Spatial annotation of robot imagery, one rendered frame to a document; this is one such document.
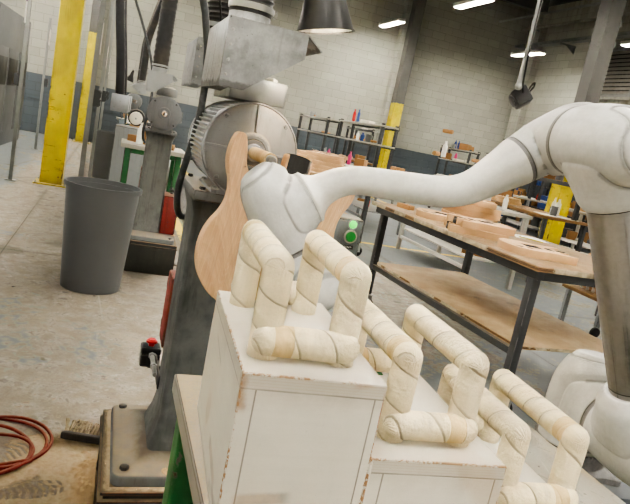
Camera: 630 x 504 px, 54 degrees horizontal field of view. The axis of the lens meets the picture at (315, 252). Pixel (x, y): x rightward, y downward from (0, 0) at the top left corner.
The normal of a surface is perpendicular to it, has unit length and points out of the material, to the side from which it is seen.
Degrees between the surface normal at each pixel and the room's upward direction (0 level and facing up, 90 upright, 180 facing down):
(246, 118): 82
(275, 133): 84
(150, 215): 90
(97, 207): 93
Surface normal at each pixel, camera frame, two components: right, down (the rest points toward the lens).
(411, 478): 0.23, 0.22
